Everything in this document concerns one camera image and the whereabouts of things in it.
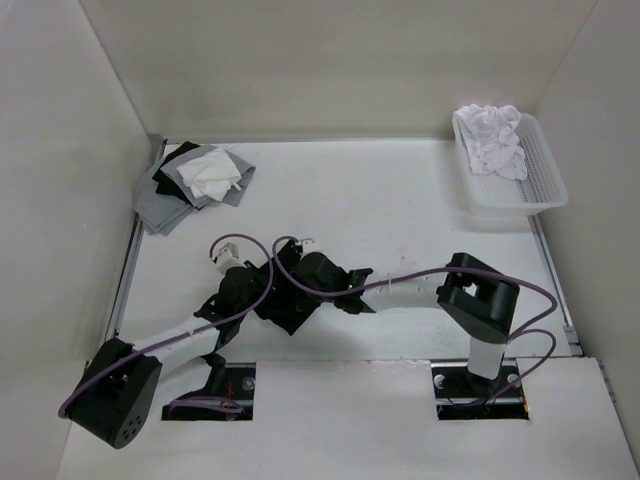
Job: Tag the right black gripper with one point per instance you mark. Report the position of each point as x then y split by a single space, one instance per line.
298 276

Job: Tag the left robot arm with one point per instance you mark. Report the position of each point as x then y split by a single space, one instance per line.
116 392

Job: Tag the black tank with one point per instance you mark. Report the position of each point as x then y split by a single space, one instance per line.
169 181
286 306

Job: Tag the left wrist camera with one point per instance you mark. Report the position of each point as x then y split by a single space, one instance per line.
226 258

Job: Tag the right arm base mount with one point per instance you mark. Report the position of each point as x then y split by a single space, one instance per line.
461 395

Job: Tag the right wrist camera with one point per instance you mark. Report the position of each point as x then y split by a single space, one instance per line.
307 245

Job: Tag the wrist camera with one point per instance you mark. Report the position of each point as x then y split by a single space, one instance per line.
226 258
307 245

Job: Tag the black folded tank top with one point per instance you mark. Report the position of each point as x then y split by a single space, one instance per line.
169 181

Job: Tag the white folded tank top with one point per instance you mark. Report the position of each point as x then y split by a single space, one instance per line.
211 175

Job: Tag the white tank top in basket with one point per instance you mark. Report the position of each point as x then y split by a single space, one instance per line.
492 143

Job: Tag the white plastic basket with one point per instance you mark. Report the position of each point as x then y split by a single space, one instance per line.
495 196

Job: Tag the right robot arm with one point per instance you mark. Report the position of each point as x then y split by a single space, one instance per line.
479 299

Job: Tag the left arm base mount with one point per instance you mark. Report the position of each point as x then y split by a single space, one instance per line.
226 396

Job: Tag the grey folded tank top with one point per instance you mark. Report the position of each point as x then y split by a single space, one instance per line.
160 214

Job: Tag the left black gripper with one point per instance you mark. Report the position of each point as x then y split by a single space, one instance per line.
260 280

